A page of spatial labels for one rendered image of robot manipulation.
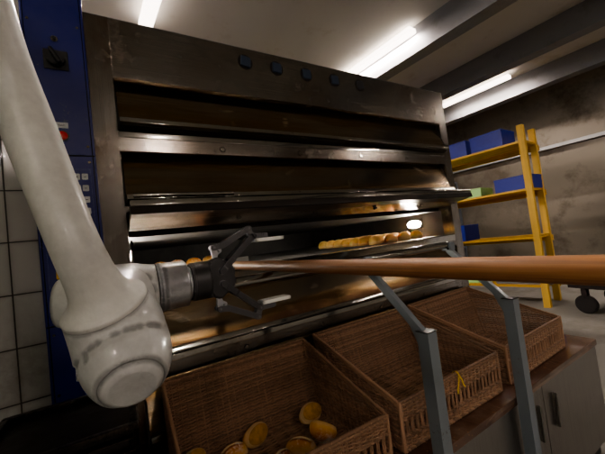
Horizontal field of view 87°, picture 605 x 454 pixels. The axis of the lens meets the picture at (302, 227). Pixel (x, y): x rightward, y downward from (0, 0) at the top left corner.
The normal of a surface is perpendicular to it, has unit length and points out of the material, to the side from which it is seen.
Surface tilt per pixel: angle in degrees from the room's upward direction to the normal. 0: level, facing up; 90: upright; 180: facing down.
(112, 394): 121
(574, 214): 90
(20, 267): 90
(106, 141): 90
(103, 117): 90
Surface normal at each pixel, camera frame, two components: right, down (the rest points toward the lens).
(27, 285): 0.51, -0.11
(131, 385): 0.55, 0.42
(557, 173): -0.81, 0.07
